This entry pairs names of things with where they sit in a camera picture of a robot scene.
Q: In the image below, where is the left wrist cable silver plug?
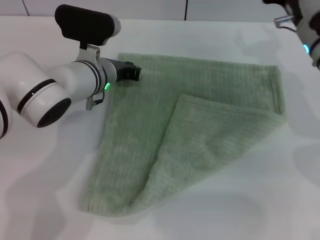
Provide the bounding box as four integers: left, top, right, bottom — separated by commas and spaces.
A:
84, 91, 106, 111

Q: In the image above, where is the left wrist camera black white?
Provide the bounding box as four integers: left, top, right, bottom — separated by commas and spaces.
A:
54, 4, 122, 63

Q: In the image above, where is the green ribbed towel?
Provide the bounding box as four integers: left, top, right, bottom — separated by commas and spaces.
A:
78, 52, 287, 217

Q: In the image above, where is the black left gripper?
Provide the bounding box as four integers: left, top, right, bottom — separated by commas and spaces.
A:
109, 57, 143, 83

